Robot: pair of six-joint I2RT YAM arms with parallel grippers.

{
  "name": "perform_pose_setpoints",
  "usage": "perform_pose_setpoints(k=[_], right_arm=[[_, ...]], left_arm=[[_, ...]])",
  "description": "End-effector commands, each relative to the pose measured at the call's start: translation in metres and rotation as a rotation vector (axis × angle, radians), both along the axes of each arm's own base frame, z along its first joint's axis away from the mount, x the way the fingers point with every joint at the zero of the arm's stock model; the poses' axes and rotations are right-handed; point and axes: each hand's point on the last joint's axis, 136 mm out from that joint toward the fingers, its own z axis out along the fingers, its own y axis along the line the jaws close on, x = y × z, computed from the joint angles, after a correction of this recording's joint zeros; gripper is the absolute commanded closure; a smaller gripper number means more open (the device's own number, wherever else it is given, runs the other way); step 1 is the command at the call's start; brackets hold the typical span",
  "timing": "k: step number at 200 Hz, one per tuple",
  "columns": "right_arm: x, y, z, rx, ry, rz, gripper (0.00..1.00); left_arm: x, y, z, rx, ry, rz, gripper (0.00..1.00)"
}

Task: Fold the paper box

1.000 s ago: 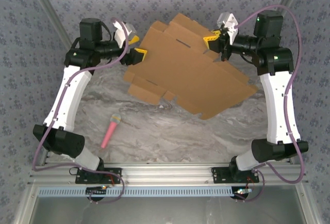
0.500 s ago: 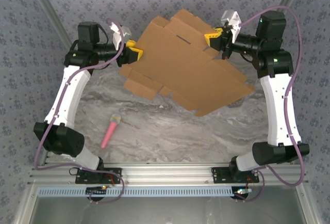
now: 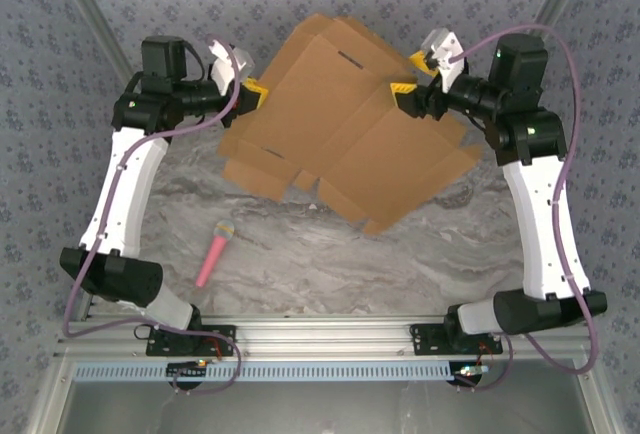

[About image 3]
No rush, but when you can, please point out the brown cardboard box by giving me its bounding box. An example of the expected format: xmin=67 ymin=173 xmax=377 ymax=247
xmin=217 ymin=13 xmax=485 ymax=236

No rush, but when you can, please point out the pink toy microphone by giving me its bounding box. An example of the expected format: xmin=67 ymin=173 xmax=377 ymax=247
xmin=194 ymin=220 xmax=236 ymax=289

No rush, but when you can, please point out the small circuit board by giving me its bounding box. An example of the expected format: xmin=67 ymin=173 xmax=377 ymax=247
xmin=452 ymin=363 xmax=489 ymax=390
xmin=166 ymin=361 xmax=209 ymax=390

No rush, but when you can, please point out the grey metal panel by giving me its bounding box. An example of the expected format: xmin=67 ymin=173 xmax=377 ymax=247
xmin=54 ymin=378 xmax=601 ymax=434

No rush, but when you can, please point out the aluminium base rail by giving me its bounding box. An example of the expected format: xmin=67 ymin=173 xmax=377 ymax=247
xmin=54 ymin=316 xmax=591 ymax=360

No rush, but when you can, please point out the slotted grey cable duct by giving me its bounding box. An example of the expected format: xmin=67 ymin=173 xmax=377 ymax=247
xmin=72 ymin=359 xmax=494 ymax=383

